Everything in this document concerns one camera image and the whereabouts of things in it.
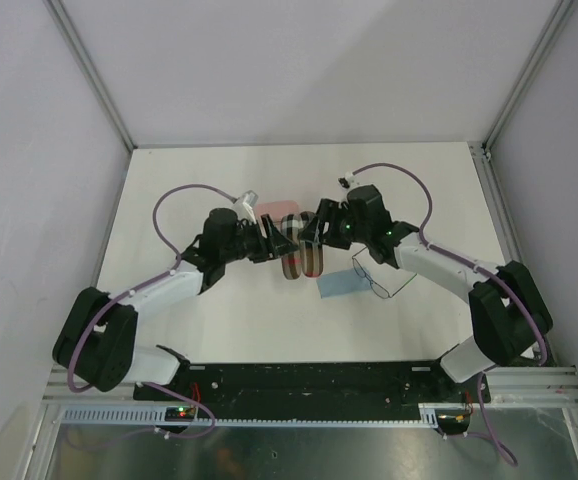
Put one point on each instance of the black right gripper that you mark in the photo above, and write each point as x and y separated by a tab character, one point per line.
328	211

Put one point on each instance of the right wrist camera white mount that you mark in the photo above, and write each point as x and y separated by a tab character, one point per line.
348	181

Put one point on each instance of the thin wire frame glasses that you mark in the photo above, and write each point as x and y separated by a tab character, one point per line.
384	280

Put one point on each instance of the aluminium frame post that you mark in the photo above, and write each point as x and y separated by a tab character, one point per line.
72	38
538	54

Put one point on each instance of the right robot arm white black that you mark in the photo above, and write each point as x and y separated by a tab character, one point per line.
508	313

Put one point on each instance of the right controller board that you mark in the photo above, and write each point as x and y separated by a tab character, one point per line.
453	422

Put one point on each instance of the left aluminium frame post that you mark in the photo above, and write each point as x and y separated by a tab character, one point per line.
72	38

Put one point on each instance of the controller board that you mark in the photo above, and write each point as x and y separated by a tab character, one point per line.
453	422
180	413

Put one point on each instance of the pink glasses case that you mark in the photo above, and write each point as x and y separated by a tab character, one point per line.
277	210

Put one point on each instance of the left controller board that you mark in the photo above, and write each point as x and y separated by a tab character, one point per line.
180	413

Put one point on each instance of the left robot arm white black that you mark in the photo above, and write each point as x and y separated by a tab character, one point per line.
97	344

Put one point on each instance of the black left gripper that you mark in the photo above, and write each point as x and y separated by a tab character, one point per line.
279	247

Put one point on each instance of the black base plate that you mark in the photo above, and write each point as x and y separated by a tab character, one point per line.
347	391

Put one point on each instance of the plaid glasses case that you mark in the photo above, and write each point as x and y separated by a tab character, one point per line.
308	260

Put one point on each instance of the right aluminium frame post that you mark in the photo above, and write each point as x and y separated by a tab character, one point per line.
538	54

